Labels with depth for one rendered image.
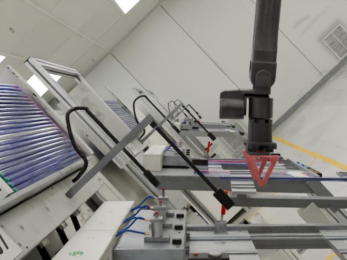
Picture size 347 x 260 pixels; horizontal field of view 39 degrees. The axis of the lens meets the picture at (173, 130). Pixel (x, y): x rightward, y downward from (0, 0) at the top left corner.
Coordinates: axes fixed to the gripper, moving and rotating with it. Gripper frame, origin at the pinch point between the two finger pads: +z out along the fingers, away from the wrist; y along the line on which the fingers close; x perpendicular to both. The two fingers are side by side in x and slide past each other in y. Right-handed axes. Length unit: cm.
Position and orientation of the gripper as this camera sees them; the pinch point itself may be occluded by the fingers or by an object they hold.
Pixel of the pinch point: (258, 179)
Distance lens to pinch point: 120.6
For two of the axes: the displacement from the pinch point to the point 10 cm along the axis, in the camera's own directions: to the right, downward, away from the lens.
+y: -0.3, 0.5, -10.0
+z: -0.2, 10.0, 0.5
